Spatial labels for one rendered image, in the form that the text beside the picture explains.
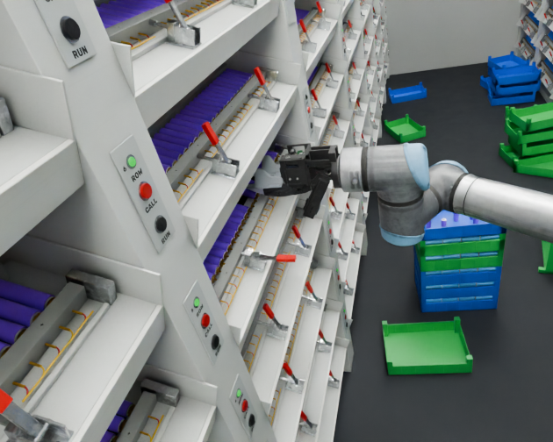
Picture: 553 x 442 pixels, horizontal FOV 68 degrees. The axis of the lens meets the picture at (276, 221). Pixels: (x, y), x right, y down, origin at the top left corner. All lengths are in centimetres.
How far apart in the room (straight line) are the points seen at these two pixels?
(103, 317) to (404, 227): 60
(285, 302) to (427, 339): 97
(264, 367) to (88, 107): 62
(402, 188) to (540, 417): 110
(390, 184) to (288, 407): 56
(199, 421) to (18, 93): 44
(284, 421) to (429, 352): 90
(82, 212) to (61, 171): 7
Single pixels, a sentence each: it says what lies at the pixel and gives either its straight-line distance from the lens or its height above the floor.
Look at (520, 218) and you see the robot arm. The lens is 90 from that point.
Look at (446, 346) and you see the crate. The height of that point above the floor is 0.
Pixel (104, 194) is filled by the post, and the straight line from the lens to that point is 41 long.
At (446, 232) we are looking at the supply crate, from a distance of 166.
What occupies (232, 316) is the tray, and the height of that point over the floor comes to 96.
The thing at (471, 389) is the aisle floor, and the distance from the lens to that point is 174.
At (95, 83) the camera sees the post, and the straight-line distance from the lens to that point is 42.
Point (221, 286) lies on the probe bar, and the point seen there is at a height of 99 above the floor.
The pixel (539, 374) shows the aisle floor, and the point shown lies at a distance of 182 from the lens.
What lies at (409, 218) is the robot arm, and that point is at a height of 94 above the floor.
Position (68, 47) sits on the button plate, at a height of 141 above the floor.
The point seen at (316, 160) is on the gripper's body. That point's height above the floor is 107.
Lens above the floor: 145
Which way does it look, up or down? 34 degrees down
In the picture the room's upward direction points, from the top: 15 degrees counter-clockwise
